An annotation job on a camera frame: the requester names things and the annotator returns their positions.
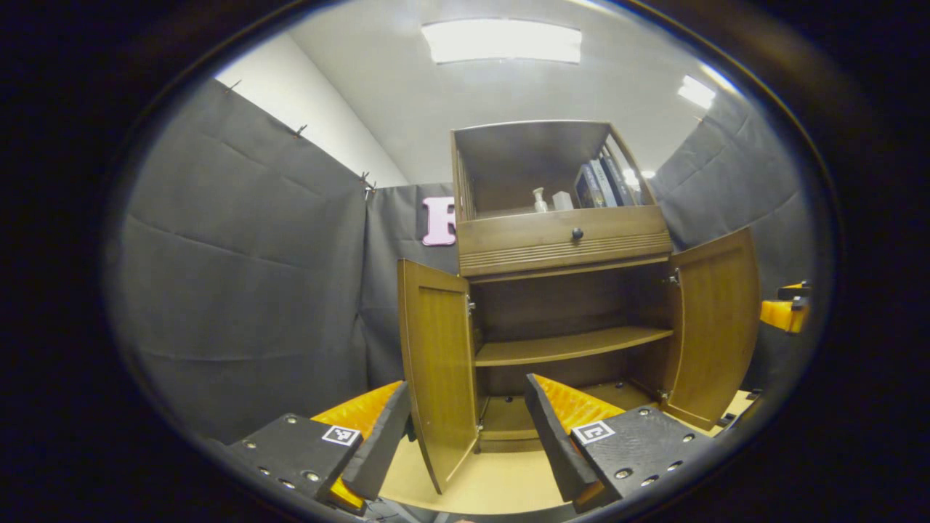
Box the large ceiling light panel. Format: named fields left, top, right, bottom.
left=421, top=18, right=583, bottom=66

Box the dark blue book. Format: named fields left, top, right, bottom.
left=574, top=166, right=604, bottom=210

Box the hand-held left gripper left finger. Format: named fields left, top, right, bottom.
left=227, top=380, right=411, bottom=516

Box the wooden cabinet door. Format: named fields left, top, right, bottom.
left=663, top=227, right=762, bottom=431
left=397, top=258, right=482, bottom=495

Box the black backdrop cloth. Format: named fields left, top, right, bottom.
left=108, top=78, right=818, bottom=444

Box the wooden double-door shoe cabinet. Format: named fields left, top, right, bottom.
left=450, top=120, right=676, bottom=455

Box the wooden drawer with black knob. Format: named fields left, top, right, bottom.
left=456, top=206, right=674, bottom=278

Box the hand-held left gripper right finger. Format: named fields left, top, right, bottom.
left=525, top=373, right=716, bottom=513

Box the light grey spine book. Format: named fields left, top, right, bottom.
left=589, top=160, right=618, bottom=208

